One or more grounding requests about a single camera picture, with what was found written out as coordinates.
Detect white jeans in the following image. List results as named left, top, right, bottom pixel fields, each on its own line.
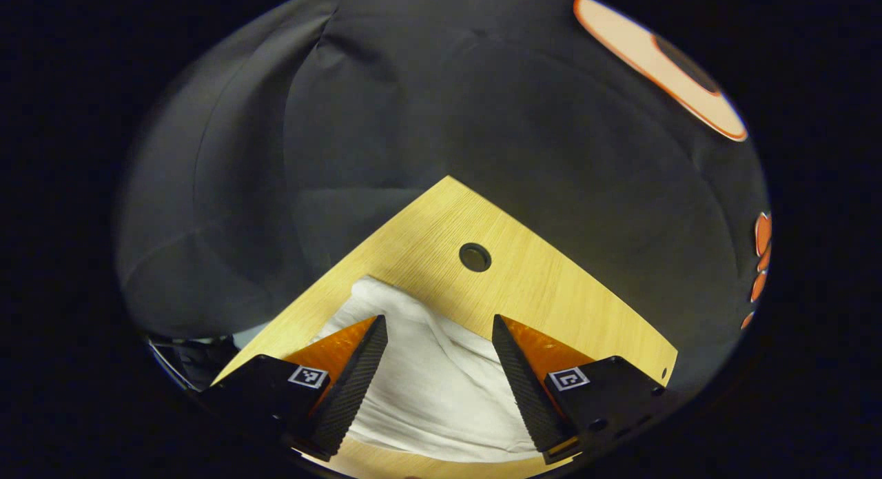
left=314, top=276, right=552, bottom=464

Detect black backdrop cloth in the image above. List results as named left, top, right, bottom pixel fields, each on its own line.
left=117, top=0, right=772, bottom=397

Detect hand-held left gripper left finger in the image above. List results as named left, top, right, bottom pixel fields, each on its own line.
left=200, top=315, right=389, bottom=462

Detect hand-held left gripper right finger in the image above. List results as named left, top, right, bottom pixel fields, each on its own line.
left=491, top=314, right=679, bottom=466

